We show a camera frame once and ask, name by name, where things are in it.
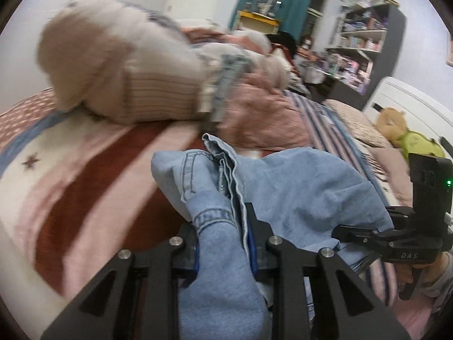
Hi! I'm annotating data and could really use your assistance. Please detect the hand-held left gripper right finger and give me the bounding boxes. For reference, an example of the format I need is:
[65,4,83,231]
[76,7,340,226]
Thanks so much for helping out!
[244,203,413,340]

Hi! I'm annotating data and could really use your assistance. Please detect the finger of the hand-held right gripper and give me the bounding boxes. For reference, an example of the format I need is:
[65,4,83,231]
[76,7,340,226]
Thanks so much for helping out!
[332,224,394,253]

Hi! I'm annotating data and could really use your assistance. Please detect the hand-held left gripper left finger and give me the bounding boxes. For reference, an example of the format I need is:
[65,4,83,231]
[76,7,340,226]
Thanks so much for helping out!
[40,224,200,340]

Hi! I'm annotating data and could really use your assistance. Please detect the light blue denim pants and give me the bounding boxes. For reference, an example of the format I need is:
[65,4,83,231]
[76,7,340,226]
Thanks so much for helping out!
[151,133,394,340]

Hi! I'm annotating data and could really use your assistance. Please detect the person's right forearm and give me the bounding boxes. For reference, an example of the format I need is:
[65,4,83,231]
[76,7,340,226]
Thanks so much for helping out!
[419,271,453,301]

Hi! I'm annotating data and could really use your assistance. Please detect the person's right hand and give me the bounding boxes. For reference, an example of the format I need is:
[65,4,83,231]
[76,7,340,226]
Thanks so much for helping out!
[401,251,453,292]

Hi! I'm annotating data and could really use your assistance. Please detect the green avocado plush toy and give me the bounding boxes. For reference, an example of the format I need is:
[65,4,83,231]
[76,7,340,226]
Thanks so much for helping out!
[399,131,446,165]

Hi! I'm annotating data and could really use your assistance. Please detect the brown plush toy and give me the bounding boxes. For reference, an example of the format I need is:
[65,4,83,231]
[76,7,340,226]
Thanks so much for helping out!
[374,107,408,148]

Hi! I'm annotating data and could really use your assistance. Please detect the white headboard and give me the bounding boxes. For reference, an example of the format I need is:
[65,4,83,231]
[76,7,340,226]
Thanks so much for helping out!
[364,76,453,157]

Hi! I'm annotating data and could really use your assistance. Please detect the floral pillow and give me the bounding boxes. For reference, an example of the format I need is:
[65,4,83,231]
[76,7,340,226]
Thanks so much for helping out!
[324,99,390,148]

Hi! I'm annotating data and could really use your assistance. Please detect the pink ribbed cloth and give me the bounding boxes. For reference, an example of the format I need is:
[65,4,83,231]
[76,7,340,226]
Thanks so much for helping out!
[216,70,315,151]

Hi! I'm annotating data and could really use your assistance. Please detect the striped printed blanket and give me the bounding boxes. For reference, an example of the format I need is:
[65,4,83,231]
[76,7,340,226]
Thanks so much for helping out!
[0,88,425,326]

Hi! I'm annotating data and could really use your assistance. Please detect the dark grey bookshelf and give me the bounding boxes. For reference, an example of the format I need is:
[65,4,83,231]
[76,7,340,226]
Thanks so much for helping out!
[304,3,407,111]

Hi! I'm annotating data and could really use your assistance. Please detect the pile of clothes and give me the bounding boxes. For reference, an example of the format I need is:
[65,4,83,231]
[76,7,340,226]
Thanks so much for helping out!
[269,32,302,65]

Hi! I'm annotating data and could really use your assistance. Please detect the window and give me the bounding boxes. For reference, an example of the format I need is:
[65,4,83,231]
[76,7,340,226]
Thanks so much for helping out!
[304,0,330,40]

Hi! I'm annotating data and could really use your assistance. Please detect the yellow side table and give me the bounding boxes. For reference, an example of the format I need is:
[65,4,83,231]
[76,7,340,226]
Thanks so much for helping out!
[235,10,281,37]

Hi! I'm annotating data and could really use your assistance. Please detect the glass tank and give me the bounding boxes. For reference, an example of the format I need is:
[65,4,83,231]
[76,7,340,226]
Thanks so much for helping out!
[253,0,284,18]

